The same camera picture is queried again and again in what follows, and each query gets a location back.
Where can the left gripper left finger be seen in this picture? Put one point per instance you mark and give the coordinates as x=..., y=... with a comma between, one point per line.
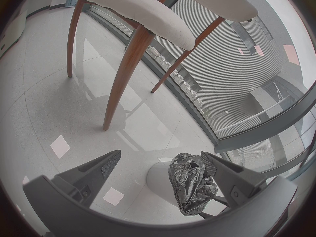
x=86, y=179

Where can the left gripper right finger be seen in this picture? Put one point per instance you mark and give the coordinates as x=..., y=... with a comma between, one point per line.
x=234, y=179

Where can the black plastic bag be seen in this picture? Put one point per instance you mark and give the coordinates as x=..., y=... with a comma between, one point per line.
x=190, y=186

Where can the white trash bin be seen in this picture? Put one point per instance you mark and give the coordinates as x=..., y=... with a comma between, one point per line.
x=160, y=181

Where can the window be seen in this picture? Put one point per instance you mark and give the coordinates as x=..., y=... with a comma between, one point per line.
x=246, y=137

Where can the white cushioned wooden chair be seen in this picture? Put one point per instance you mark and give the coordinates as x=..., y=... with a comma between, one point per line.
x=148, y=11

